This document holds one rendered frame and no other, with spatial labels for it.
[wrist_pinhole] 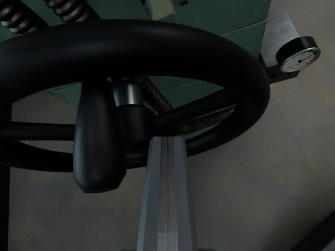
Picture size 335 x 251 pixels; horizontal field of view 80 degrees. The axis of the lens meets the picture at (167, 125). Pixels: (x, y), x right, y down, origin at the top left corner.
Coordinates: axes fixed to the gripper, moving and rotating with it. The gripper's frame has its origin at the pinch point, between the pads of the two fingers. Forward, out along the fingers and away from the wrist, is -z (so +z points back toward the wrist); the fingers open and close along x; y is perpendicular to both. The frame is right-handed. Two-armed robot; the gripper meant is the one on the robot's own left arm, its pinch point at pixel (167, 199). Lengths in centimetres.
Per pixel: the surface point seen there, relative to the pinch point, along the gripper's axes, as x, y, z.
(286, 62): 20.6, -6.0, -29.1
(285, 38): 24.1, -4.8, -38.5
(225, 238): 25, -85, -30
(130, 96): -4.1, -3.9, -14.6
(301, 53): 22.0, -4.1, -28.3
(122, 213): -23, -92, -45
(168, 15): 0.1, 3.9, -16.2
